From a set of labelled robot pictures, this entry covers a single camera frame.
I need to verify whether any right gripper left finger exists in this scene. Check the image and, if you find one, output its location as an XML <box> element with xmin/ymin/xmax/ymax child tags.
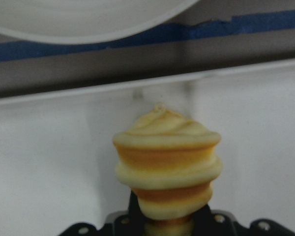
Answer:
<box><xmin>61</xmin><ymin>208</ymin><xmax>148</xmax><ymax>236</ymax></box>

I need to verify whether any yellow ridged bread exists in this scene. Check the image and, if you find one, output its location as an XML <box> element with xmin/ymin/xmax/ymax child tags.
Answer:
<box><xmin>113</xmin><ymin>104</ymin><xmax>223</xmax><ymax>236</ymax></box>

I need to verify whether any white round plate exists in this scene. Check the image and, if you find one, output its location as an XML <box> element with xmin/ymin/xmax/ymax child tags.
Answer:
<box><xmin>0</xmin><ymin>0</ymin><xmax>196</xmax><ymax>44</ymax></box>

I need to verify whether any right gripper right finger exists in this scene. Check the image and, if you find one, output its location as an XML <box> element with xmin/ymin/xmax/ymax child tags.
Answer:
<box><xmin>193</xmin><ymin>206</ymin><xmax>295</xmax><ymax>236</ymax></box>

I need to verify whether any white rectangular tray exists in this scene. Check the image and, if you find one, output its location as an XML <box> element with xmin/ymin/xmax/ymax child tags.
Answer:
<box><xmin>0</xmin><ymin>59</ymin><xmax>295</xmax><ymax>236</ymax></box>

